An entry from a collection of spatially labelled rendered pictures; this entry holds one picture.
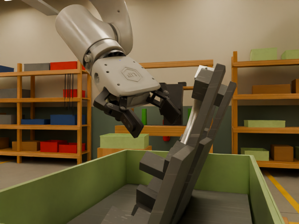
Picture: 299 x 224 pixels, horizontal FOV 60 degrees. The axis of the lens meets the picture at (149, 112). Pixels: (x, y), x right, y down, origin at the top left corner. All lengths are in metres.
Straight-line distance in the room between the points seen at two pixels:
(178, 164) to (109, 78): 0.24
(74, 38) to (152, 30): 5.33
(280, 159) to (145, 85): 4.70
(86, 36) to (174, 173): 0.35
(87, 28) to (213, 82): 0.29
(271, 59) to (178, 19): 2.07
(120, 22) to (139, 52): 5.19
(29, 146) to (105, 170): 5.60
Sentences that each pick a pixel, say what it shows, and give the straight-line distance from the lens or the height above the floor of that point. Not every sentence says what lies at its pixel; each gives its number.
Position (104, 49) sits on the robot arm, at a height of 1.20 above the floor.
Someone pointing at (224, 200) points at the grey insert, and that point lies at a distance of 0.77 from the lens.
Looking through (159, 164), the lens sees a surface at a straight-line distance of 0.39.
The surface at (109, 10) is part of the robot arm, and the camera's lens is 0.64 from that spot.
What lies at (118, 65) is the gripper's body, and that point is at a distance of 0.49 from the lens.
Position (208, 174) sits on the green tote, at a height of 0.89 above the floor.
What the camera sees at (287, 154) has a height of 0.39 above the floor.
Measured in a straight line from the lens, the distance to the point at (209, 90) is 0.36.
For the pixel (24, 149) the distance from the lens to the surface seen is 6.41.
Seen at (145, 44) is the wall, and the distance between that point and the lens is 5.81.
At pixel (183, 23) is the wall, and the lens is 5.77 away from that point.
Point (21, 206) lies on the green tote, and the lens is 0.52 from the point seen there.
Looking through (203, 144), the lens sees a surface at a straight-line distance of 0.42.
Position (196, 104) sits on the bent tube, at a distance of 0.73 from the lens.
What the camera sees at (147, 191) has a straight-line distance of 0.44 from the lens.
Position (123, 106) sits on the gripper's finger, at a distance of 0.43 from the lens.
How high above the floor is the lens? 1.08
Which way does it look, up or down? level
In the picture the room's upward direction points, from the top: straight up
